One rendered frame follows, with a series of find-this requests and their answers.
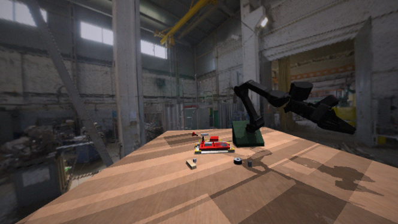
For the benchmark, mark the beige rectangular block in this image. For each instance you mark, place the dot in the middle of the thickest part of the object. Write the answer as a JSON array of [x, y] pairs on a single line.
[[191, 164]]

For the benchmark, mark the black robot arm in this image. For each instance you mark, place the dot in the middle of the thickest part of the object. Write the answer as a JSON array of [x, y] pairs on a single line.
[[299, 92]]

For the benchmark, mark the small black toy tyre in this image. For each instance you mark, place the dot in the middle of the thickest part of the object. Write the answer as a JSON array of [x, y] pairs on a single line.
[[237, 161]]

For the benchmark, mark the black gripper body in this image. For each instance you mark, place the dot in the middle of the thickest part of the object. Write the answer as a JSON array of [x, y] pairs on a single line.
[[316, 115]]

